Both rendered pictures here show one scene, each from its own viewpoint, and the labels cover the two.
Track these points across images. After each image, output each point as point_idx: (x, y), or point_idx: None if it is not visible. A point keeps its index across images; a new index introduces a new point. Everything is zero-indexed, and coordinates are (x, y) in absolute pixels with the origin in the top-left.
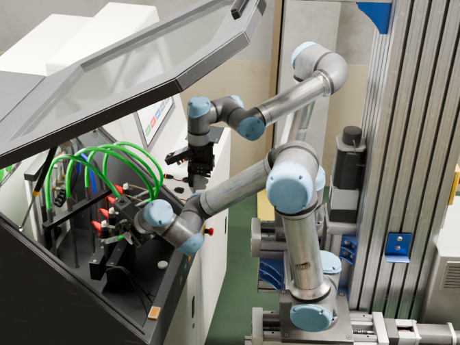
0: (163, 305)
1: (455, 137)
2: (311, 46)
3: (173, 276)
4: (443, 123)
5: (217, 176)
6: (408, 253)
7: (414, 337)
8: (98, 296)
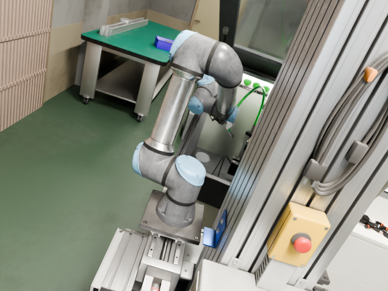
0: None
1: (283, 121)
2: None
3: (228, 185)
4: (288, 95)
5: (361, 248)
6: (216, 248)
7: (142, 287)
8: (190, 129)
